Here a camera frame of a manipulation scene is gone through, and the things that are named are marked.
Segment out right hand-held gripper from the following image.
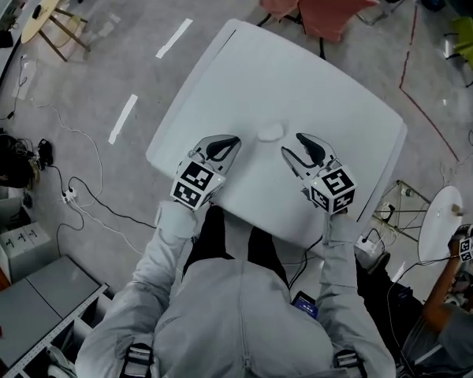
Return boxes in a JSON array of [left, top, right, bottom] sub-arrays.
[[281, 132, 358, 215]]

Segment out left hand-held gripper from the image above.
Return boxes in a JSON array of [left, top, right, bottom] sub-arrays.
[[169, 134, 243, 212]]

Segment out white cotton swab container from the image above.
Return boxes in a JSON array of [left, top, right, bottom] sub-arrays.
[[256, 123, 285, 142]]

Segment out person's left forearm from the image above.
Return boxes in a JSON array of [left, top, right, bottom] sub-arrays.
[[132, 200, 200, 314]]

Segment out person's right forearm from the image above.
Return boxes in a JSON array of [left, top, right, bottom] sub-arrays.
[[319, 209, 374, 330]]

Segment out person's black trouser legs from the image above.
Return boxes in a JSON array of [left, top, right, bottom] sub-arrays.
[[183, 205, 291, 289]]

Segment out white floor tape strip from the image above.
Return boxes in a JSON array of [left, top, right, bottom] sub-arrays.
[[107, 93, 140, 146], [155, 17, 194, 60]]

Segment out white square power strip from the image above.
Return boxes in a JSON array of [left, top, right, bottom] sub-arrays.
[[356, 233, 384, 252]]

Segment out red floor tape line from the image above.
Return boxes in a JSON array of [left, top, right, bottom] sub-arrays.
[[398, 5, 460, 163]]

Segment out person's shoe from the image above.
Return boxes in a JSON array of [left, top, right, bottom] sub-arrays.
[[367, 251, 392, 276]]

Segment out black phone with blue screen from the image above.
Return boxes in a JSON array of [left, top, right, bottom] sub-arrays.
[[290, 290, 320, 322]]

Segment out round white side table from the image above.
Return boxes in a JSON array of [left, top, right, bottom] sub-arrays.
[[417, 184, 465, 264]]

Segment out pink cloth covered chair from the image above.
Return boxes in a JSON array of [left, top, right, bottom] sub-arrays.
[[259, 0, 380, 43]]

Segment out black device on floor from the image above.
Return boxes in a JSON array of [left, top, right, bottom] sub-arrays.
[[36, 137, 55, 172]]

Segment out person's grey jacket torso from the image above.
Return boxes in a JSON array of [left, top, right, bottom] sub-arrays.
[[75, 258, 398, 378]]

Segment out white cardboard box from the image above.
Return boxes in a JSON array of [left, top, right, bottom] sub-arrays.
[[0, 221, 53, 260]]

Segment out round wooden stool table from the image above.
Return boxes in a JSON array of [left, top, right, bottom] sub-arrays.
[[20, 0, 91, 63]]

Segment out grey metal cabinet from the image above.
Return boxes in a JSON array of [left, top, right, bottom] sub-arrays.
[[0, 254, 110, 378]]

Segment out metal wire frame rack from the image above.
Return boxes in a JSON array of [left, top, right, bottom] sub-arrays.
[[372, 179, 434, 244]]

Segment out white floor cable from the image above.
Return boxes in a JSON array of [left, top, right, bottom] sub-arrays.
[[35, 102, 145, 255]]

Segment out black floor cable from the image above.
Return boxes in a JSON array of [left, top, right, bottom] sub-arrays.
[[47, 165, 158, 230]]

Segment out black harness strap buckle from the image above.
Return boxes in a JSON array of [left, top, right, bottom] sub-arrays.
[[333, 348, 367, 378], [120, 343, 155, 378]]

